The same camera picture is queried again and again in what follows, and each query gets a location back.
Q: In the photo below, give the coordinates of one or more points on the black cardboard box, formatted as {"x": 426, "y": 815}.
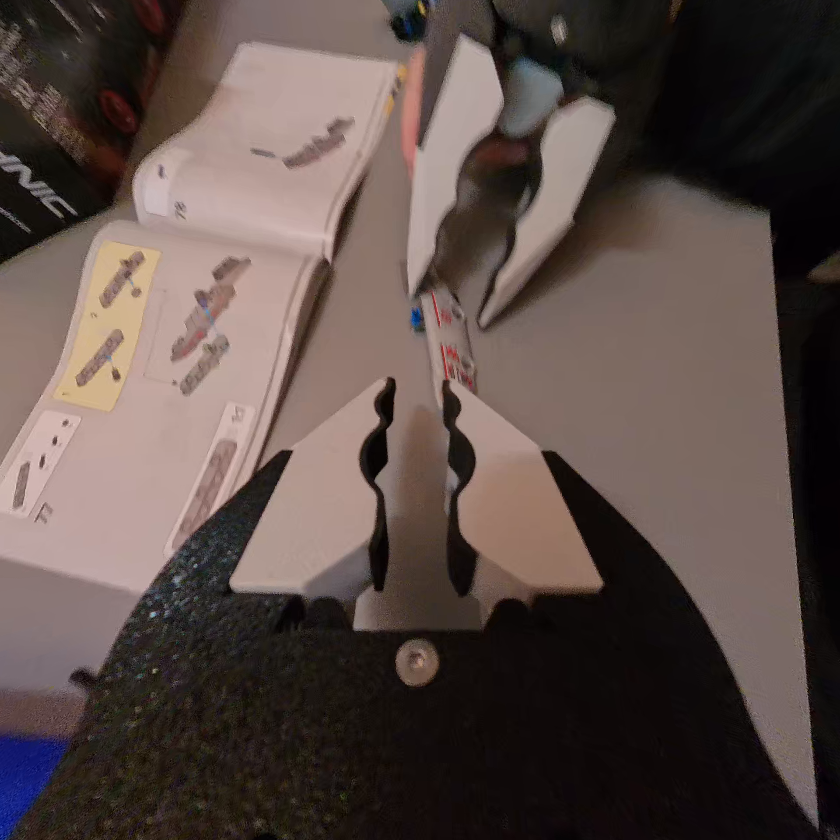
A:
{"x": 52, "y": 131}

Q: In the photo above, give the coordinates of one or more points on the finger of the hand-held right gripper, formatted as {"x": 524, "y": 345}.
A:
{"x": 453, "y": 144}
{"x": 564, "y": 184}

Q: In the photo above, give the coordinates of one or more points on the small black toy part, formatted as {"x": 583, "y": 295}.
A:
{"x": 403, "y": 26}

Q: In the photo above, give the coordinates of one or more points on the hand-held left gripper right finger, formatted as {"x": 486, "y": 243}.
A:
{"x": 525, "y": 518}

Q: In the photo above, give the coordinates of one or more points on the grey desk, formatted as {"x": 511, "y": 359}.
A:
{"x": 656, "y": 328}

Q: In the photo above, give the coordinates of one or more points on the grey toy brick assembly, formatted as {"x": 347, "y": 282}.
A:
{"x": 453, "y": 341}

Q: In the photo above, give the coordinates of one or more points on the open instruction booklet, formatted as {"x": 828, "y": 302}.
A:
{"x": 262, "y": 131}

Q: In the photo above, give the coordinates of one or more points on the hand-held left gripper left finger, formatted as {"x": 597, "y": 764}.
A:
{"x": 308, "y": 518}

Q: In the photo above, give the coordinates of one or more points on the blue plastic bin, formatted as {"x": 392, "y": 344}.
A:
{"x": 26, "y": 787}

